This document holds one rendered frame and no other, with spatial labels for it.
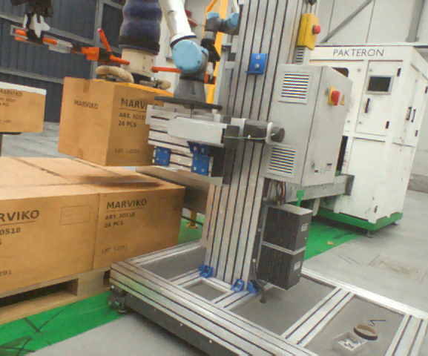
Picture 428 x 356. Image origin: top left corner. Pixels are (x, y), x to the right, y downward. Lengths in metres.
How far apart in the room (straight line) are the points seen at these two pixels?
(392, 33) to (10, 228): 10.52
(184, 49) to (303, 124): 0.55
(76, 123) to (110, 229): 0.57
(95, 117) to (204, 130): 0.69
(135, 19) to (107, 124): 0.60
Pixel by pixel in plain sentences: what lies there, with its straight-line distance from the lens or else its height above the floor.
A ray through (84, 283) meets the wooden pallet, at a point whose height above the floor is 0.08.
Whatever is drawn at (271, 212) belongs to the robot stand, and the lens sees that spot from 1.70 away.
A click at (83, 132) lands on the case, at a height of 0.81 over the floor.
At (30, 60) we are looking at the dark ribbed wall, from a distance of 13.73.
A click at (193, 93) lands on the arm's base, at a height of 1.07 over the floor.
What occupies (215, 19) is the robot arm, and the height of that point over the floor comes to 1.52.
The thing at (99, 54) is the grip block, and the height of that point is 1.20.
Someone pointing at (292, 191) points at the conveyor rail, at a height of 0.49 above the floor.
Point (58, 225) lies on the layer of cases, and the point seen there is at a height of 0.40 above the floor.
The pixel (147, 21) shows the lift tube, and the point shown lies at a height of 1.43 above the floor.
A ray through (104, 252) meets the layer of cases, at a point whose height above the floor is 0.23.
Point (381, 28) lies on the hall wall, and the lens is 11.40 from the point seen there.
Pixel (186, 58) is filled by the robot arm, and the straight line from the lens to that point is 1.55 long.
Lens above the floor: 0.96
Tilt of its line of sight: 8 degrees down
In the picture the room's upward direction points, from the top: 9 degrees clockwise
